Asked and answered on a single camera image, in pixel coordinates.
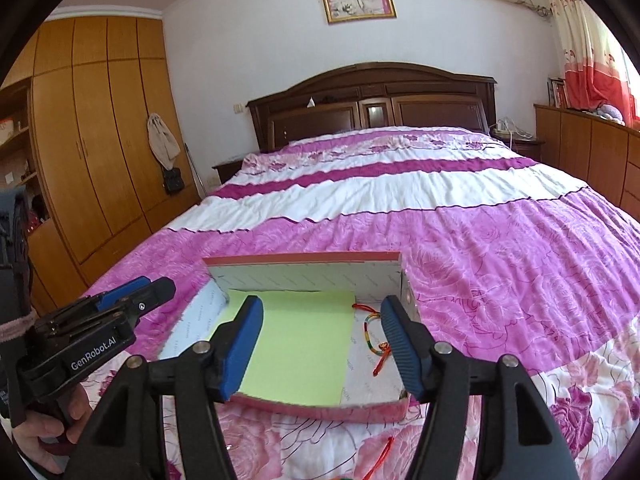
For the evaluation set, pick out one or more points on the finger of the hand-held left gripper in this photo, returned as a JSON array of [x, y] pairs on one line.
[[156, 292], [122, 292]]

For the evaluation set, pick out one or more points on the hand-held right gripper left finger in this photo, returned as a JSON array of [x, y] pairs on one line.
[[245, 350]]

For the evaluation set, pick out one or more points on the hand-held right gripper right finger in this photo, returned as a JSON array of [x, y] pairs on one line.
[[400, 350]]

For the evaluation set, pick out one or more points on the pink cardboard box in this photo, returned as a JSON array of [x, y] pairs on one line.
[[310, 275]]

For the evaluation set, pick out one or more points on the person's left hand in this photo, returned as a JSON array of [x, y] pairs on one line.
[[45, 435]]

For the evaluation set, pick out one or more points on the orange hair band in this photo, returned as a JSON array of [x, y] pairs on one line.
[[372, 332]]

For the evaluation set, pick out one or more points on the light green paper sheet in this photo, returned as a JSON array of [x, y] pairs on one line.
[[300, 345]]

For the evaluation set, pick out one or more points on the small black bag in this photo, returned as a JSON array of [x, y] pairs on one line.
[[173, 181]]

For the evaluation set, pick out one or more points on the bed with pink quilt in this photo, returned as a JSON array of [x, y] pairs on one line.
[[475, 260]]

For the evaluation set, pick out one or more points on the thin metal stick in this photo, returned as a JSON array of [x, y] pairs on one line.
[[196, 172]]

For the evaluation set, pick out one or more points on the dark wooden nightstand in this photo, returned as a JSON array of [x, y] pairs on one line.
[[230, 167], [525, 147]]

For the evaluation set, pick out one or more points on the beige cloth bag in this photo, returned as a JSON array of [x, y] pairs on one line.
[[162, 142]]

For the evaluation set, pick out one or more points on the wooden wardrobe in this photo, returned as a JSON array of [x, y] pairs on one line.
[[100, 135]]

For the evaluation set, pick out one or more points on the open wooden shelf unit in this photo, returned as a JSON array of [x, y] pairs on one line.
[[15, 160]]

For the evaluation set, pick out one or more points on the dark wooden headboard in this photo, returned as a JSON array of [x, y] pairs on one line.
[[320, 120]]

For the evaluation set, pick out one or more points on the low wooden cabinet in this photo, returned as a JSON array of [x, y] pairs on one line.
[[590, 155]]

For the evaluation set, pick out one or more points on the row of books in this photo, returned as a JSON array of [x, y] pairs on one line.
[[559, 94]]

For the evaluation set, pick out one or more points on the grey white cloth bundle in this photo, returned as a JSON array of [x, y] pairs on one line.
[[609, 112]]

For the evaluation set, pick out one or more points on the cream and red curtain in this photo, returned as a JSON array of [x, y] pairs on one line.
[[585, 35]]

